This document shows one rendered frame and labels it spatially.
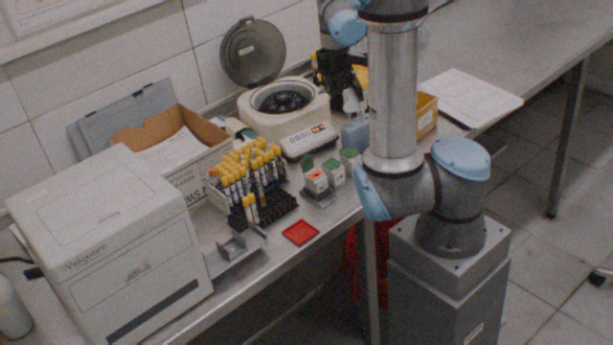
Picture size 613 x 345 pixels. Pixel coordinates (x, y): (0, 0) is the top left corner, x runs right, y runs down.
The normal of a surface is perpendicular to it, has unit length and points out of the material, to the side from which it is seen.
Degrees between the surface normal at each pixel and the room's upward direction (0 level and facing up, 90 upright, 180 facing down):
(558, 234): 0
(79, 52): 90
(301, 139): 25
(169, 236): 90
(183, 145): 2
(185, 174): 96
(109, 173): 0
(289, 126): 90
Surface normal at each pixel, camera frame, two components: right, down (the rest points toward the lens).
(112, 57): 0.65, 0.40
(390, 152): -0.29, 0.54
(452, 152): 0.06, -0.80
